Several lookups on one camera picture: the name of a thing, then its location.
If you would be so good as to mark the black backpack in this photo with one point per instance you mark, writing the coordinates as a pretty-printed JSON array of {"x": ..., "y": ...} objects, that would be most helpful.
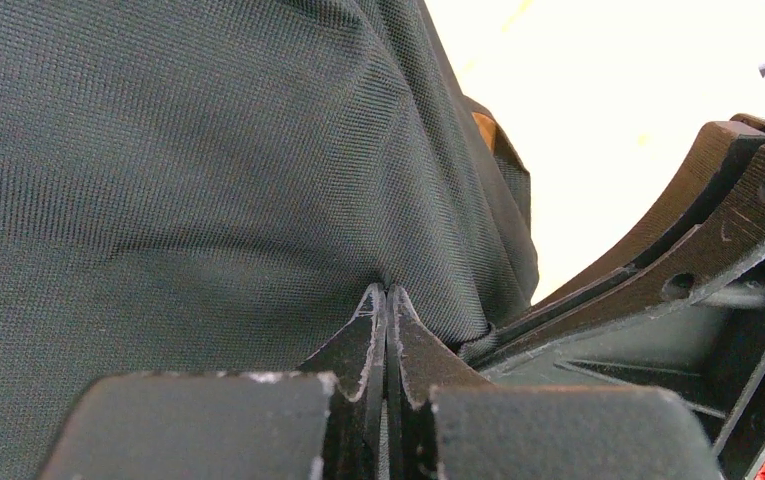
[{"x": 212, "y": 185}]

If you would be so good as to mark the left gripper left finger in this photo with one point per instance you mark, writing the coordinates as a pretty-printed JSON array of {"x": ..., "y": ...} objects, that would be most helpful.
[{"x": 318, "y": 421}]

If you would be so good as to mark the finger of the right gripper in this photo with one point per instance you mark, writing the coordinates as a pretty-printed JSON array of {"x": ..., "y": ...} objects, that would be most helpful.
[
  {"x": 713, "y": 165},
  {"x": 663, "y": 326}
]

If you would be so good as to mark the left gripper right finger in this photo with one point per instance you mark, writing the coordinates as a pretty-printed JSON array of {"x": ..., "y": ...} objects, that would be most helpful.
[{"x": 446, "y": 421}]

